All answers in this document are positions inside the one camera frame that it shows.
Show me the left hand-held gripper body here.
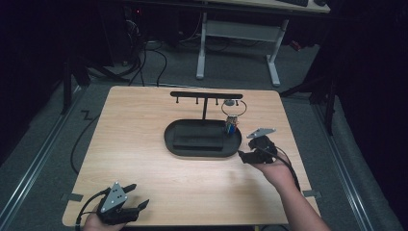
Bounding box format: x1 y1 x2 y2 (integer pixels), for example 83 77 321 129
95 181 140 225

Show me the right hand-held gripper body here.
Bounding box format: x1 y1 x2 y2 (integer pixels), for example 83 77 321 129
246 128 278 165

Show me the key ring with keys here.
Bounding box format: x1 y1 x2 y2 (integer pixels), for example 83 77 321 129
220 99 248 136

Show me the black tray with hook stand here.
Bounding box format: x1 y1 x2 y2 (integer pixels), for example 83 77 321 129
164 90 243 159

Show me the person's right hand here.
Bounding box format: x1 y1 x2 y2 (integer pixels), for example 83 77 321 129
254 153 298 193

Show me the person's left hand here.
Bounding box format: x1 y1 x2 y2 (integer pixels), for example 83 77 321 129
82 212 126 231

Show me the black metal stand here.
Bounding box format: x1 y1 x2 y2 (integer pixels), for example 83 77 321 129
60 57 92 116
279 71 339 137

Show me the black keyboard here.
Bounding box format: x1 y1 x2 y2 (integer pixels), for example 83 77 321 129
277 0 310 8

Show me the left hand-held gripper black cable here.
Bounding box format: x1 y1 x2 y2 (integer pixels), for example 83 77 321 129
75 188 110 231

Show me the hand-held gripper black cable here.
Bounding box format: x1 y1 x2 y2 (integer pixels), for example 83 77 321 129
75 188 110 231
253 144 302 193

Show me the right hand-held gripper black cable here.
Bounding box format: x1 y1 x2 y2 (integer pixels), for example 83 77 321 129
253 144 302 193

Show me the black floor cable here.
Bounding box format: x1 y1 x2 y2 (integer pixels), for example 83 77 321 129
70 110 101 176

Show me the metal floor rail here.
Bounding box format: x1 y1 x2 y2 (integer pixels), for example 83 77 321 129
311 101 375 231
0 86 85 223

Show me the white frame desk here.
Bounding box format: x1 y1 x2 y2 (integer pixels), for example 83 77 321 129
195 0 331 88

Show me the bundle of black cables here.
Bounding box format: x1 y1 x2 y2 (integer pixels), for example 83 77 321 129
123 18 168 88

